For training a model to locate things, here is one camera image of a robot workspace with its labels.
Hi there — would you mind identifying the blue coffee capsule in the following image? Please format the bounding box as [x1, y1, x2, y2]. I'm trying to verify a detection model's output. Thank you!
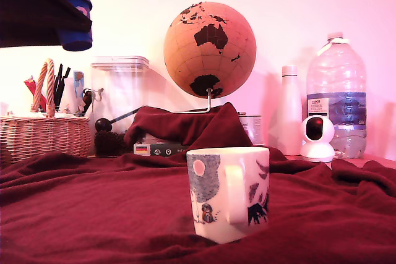
[55, 0, 93, 52]

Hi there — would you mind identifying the red packet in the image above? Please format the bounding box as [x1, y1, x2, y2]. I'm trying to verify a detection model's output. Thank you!
[24, 75, 47, 112]

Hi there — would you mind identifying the black utensil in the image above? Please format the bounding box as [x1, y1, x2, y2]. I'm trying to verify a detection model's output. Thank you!
[59, 66, 72, 106]
[54, 63, 64, 106]

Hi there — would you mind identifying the pale blue card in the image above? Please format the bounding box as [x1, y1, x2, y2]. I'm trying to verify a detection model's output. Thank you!
[73, 70, 85, 100]

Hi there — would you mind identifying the clear plastic container with lid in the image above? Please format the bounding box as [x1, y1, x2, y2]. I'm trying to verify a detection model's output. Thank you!
[90, 56, 150, 135]

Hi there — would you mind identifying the black ball-ended tool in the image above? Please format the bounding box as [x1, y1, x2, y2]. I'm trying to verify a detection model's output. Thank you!
[95, 106, 145, 133]

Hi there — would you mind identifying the cork globe on metal stand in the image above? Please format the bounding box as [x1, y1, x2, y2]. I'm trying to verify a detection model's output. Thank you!
[163, 1, 257, 114]

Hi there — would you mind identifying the box with German flag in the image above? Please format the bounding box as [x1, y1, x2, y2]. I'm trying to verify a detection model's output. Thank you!
[132, 142, 190, 158]

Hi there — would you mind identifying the dark red cloth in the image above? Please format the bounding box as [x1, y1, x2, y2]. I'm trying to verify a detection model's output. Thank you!
[0, 101, 396, 264]

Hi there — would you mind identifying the metal tin can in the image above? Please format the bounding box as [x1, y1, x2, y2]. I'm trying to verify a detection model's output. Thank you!
[237, 111, 264, 147]

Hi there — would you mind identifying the white insulated bottle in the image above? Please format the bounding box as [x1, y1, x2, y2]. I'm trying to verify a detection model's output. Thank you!
[273, 64, 303, 156]

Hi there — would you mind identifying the white illustrated mug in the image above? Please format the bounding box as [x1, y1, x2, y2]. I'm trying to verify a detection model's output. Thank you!
[186, 147, 270, 245]

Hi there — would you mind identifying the large clear water bottle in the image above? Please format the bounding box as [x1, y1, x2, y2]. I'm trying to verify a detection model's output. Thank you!
[306, 32, 368, 159]

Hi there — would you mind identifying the dark handled tool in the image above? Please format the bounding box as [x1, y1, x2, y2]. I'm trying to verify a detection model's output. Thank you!
[80, 88, 94, 117]

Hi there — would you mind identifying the wicker basket with handle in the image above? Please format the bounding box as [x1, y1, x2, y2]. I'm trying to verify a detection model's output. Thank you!
[0, 58, 92, 160]

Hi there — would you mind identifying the small white round camera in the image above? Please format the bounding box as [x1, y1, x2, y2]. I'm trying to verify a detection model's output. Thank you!
[299, 115, 337, 163]

